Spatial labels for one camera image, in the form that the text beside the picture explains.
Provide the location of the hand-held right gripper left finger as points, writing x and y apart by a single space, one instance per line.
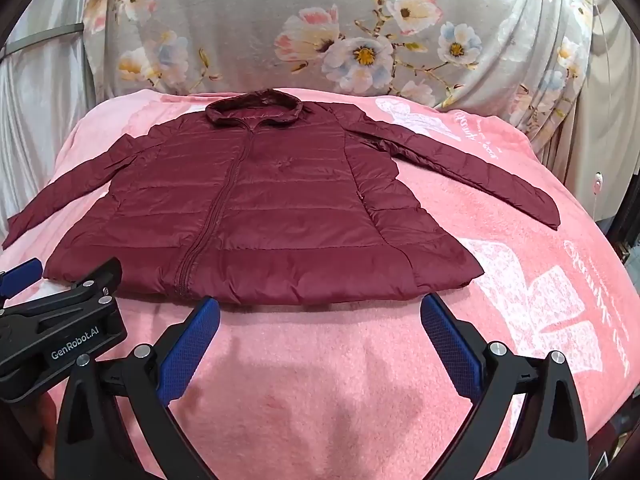
190 352

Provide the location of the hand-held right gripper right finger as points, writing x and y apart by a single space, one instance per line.
450 345

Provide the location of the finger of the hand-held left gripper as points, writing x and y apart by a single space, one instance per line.
20 276
95 280

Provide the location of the maroon puffer jacket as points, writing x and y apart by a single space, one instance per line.
300 200

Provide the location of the pink printed blanket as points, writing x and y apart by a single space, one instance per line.
325 390

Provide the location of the white satin sheet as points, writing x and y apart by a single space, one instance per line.
40 120

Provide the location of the dark wooden furniture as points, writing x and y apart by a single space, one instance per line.
627 232

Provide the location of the beige cloth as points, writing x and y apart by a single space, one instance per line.
612 110

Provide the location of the grey floral quilt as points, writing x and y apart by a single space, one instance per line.
250 35

